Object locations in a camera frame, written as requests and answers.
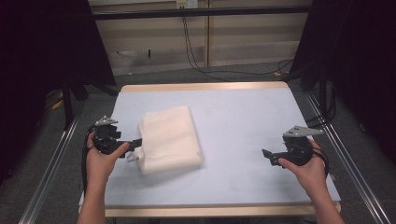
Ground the light blue table mat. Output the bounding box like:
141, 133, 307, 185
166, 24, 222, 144
78, 87, 342, 208

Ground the black hanging cable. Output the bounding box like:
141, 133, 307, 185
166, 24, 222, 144
181, 14, 294, 83

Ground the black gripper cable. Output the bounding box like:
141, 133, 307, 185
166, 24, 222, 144
80, 123, 96, 195
310, 145, 331, 179

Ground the white work board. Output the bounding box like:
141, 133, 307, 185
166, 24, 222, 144
78, 80, 342, 218

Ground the person's right hand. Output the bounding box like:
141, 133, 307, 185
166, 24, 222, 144
277, 139, 329, 200

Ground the white wall socket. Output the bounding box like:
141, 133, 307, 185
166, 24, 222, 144
176, 0, 200, 9

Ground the black curtain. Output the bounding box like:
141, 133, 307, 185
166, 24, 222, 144
288, 0, 396, 164
0, 0, 117, 185

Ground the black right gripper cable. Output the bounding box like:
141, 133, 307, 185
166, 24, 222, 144
310, 145, 331, 179

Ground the aluminium floor rail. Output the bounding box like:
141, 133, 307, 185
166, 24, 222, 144
18, 113, 82, 224
304, 92, 394, 224

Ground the black horizontal bar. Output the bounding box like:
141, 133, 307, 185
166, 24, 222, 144
92, 5, 313, 21

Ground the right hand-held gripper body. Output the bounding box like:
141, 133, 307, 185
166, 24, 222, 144
279, 125, 325, 167

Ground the person's left hand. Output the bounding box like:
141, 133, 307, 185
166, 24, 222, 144
85, 132, 131, 188

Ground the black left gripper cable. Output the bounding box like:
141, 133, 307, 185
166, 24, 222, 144
80, 123, 96, 195

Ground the white mesh laundry bag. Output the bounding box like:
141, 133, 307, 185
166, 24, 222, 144
125, 105, 205, 175

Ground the black stand leg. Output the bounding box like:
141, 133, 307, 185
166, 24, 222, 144
318, 74, 332, 120
61, 83, 77, 131

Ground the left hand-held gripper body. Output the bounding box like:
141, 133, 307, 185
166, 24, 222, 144
92, 115, 131, 156

